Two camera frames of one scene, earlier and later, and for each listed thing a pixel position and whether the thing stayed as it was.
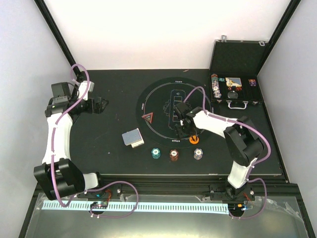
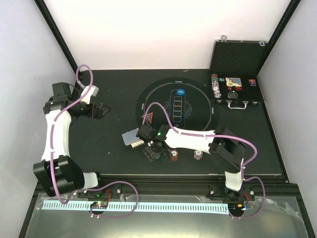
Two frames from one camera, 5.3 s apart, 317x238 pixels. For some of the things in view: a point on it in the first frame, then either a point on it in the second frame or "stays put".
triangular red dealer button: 148,116 stays put
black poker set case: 234,69 stays put
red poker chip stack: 174,155 stays put
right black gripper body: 185,132 → 154,153
